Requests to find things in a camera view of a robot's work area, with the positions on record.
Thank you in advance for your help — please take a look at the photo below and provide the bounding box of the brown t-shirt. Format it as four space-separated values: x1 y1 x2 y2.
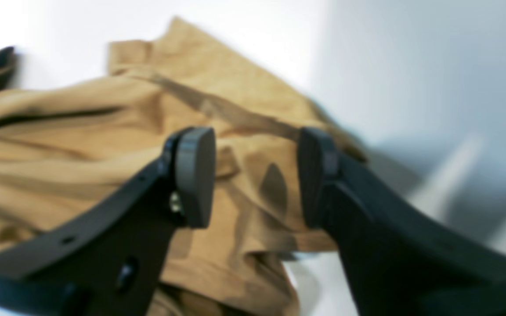
0 17 368 316

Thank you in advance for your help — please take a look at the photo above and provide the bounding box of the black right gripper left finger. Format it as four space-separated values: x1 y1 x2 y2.
0 127 216 316

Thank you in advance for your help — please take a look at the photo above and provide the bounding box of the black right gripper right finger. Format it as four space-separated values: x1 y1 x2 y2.
298 127 506 316

